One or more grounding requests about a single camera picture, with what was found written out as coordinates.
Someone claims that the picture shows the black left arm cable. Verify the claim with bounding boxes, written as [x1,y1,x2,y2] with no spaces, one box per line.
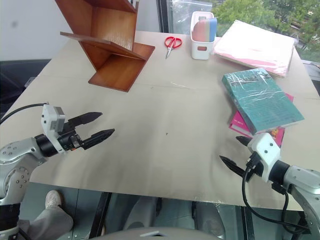
[0,102,49,125]

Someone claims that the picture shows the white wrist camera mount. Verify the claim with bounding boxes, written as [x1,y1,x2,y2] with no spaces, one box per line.
[40,103,67,154]
[247,132,281,182]

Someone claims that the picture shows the red handled scissors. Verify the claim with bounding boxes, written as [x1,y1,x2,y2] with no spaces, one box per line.
[164,36,184,60]

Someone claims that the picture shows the dark window frame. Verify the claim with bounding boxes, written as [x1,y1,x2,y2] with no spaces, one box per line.
[155,0,174,34]

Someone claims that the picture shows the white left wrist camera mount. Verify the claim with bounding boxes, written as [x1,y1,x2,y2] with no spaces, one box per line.
[40,103,67,154]

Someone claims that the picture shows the teal plastic-wrapped book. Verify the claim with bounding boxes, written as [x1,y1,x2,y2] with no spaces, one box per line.
[221,67,306,136]

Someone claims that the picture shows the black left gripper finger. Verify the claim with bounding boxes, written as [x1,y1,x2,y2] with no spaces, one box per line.
[67,111,104,126]
[80,128,116,151]

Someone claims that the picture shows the white plastic storage bin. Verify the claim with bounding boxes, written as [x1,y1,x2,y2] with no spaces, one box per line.
[190,10,218,61]

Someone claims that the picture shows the grey trouser leg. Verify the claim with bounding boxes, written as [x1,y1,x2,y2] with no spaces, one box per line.
[18,204,75,240]

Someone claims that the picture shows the blue foam pad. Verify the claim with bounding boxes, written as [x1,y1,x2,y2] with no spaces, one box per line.
[207,17,217,43]

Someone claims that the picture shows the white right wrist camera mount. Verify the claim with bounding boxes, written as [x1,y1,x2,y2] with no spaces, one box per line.
[247,132,281,182]

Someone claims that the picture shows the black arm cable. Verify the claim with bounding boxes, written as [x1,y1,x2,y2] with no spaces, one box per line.
[241,151,311,233]
[0,102,49,125]

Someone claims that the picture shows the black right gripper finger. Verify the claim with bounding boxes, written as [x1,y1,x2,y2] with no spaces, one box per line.
[218,154,248,177]
[235,135,253,147]

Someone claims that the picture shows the wooden book stand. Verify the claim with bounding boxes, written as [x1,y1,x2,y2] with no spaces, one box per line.
[54,0,156,94]

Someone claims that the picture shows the pink foam pad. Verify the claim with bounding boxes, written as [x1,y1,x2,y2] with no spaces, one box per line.
[192,18,211,42]

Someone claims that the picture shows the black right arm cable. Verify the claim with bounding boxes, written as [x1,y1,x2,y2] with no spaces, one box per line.
[241,151,311,233]

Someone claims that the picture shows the black table leg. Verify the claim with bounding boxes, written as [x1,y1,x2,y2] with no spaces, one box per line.
[88,191,113,239]

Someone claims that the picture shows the white sneaker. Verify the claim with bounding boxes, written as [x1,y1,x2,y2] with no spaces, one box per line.
[45,189,64,211]

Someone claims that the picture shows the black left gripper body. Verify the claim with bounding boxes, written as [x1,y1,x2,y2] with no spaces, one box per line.
[57,119,85,152]

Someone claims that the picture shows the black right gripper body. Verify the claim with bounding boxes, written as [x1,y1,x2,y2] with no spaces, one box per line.
[245,151,265,178]

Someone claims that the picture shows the magenta book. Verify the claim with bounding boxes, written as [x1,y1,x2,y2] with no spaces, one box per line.
[228,92,295,149]

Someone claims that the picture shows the grey rounded robot torso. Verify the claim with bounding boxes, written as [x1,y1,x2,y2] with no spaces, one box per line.
[89,225,219,240]

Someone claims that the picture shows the pink paper stack in plastic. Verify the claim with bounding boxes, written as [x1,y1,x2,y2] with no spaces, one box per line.
[211,19,296,79]

